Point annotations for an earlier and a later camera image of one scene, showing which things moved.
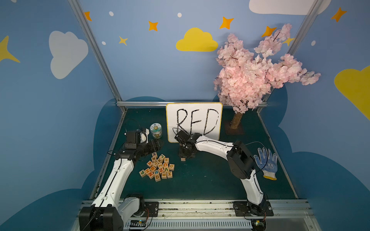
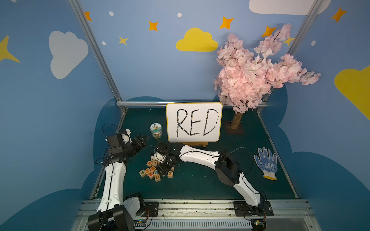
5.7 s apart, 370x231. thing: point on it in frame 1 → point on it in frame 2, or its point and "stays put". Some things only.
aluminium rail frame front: (289, 214) stays put
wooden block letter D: (157, 177) stays put
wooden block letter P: (142, 173) stays put
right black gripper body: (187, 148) → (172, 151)
